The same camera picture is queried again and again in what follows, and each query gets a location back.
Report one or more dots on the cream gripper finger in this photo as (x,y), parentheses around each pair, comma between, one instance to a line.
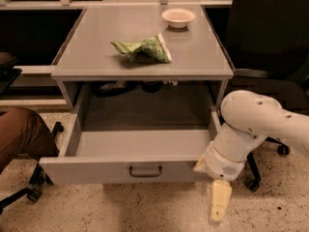
(221,192)

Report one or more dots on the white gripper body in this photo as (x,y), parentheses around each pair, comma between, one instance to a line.
(222,164)

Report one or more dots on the grey top drawer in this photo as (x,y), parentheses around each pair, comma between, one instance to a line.
(170,128)

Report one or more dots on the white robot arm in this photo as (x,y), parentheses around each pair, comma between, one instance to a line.
(249,119)

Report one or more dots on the black bag in drawer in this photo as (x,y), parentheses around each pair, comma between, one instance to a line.
(103,89)

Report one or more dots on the crumpled silver wrapper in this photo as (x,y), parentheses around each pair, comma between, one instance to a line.
(170,82)

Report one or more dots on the black tape roll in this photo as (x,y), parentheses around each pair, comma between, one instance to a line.
(151,86)

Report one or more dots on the green chip bag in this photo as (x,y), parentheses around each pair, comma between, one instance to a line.
(154,47)

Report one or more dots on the white bowl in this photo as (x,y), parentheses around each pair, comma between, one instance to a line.
(178,18)

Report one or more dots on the black office chair right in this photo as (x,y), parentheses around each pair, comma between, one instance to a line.
(271,36)

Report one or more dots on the grey metal cabinet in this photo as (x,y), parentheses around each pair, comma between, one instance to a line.
(135,42)

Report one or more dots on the person leg brown trousers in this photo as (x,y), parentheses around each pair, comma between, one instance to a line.
(23,131)

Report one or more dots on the dark metal drawer handle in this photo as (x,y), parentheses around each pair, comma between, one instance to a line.
(143,172)

